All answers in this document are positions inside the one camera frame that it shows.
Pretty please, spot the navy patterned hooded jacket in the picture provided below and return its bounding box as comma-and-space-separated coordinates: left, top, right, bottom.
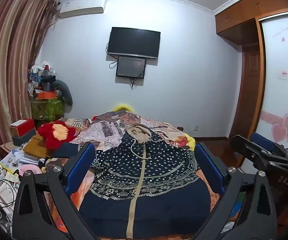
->
51, 124, 212, 239

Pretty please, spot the brown wooden box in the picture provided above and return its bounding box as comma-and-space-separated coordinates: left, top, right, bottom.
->
23, 132, 51, 158

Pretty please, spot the small black monitor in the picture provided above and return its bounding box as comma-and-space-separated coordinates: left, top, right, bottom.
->
116, 56, 147, 79

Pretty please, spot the printed blanket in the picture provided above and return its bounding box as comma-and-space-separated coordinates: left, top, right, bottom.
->
43, 110, 237, 240

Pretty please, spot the large black television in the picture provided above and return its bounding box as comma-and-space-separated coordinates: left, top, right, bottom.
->
106, 27, 161, 60

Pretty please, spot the green patterned box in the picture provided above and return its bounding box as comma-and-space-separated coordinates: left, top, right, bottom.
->
31, 97, 66, 120

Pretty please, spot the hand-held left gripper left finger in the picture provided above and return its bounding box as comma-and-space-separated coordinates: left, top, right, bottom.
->
12, 142, 102, 240

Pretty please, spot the grey plush pillow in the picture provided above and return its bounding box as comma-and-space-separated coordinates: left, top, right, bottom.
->
53, 79, 74, 106

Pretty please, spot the wooden room door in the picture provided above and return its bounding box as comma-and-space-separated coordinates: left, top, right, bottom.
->
230, 45, 262, 140

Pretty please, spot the dark grey box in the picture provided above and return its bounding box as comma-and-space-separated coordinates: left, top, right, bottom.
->
12, 129, 37, 146

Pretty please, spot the pile of clothes and bags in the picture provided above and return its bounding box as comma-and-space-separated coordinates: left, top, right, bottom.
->
28, 61, 57, 93

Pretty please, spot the wooden wardrobe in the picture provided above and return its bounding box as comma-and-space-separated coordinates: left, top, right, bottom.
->
214, 0, 288, 170

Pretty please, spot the white air conditioner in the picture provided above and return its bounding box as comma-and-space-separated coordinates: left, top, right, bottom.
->
58, 0, 108, 18

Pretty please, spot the white heart-printed sliding door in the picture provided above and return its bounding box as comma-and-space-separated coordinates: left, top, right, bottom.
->
255, 12, 288, 153

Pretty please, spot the red plush toy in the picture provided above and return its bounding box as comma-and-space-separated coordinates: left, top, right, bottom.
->
38, 120, 76, 151

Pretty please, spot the red box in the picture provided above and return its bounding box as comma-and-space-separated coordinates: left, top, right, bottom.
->
10, 118, 36, 137

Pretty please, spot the pink soft item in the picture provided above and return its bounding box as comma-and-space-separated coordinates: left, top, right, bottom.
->
19, 164, 42, 176

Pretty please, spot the orange box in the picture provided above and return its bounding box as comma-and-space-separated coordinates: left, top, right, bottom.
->
37, 91, 59, 100

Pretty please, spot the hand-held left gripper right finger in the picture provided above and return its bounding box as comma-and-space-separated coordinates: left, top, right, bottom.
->
191, 142, 279, 240

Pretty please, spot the striped brown curtain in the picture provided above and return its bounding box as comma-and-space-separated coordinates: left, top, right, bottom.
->
0, 0, 59, 165

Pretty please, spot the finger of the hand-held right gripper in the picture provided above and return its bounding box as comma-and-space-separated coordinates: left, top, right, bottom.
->
231, 134, 288, 173
250, 132, 288, 152

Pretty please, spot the yellow round object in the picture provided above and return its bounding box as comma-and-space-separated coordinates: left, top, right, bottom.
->
113, 103, 134, 112

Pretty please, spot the pile of magazines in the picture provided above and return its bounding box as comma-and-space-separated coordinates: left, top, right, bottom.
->
0, 147, 46, 177

